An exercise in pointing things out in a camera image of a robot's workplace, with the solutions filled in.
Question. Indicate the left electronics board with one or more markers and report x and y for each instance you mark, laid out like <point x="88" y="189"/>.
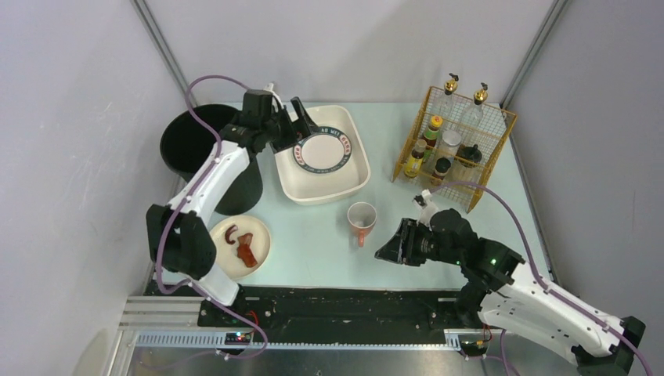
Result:
<point x="238" y="338"/>

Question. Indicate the red label sauce bottle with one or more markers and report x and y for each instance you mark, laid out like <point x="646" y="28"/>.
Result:
<point x="430" y="135"/>

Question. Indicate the dark brown small bottle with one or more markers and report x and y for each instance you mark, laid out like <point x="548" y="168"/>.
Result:
<point x="440" y="171"/>

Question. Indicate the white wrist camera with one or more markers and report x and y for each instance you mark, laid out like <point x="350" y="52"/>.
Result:
<point x="428" y="208"/>
<point x="270" y="87"/>

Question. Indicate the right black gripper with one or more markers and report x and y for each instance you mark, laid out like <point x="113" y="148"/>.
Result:
<point x="408" y="243"/>

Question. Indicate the right electronics board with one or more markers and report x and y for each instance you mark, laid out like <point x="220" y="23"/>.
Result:
<point x="474" y="348"/>

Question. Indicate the black ribbed trash bin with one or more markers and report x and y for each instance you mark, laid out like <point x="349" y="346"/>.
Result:
<point x="185" y="146"/>

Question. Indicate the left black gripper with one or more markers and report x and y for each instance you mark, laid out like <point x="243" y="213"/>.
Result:
<point x="283" y="128"/>

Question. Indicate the electronics board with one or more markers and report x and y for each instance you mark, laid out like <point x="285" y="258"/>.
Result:
<point x="238" y="338"/>
<point x="474" y="348"/>

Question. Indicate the yellow wire basket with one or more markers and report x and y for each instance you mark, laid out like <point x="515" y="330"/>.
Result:
<point x="491" y="136"/>

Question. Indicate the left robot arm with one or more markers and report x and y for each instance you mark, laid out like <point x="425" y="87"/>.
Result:
<point x="177" y="232"/>

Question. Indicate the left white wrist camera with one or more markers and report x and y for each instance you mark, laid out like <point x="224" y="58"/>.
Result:
<point x="270" y="87"/>

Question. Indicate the orange ceramic mug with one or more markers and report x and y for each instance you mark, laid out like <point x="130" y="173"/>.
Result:
<point x="362" y="218"/>

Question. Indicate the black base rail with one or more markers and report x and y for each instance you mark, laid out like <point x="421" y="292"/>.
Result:
<point x="331" y="316"/>

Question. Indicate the green rimmed patterned plate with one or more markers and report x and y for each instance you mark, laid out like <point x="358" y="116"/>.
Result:
<point x="323" y="152"/>

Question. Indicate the jar with black lid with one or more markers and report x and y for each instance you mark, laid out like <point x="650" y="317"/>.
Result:
<point x="468" y="159"/>

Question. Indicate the small bottle tan cap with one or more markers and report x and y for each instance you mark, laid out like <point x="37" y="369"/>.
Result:
<point x="415" y="159"/>

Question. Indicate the cream plate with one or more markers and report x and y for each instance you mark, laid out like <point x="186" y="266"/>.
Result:
<point x="227" y="257"/>

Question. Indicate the white rectangular tub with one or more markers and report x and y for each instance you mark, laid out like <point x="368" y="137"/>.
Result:
<point x="306" y="188"/>

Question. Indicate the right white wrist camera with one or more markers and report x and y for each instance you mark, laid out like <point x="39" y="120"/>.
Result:
<point x="428" y="208"/>

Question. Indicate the glass oil bottle gold spout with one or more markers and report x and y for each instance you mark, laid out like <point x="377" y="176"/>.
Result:
<point x="446" y="102"/>

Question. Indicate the brown meat piece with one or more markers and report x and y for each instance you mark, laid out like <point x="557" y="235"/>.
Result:
<point x="244" y="252"/>

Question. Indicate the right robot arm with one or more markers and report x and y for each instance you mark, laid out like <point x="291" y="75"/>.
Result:
<point x="502" y="291"/>

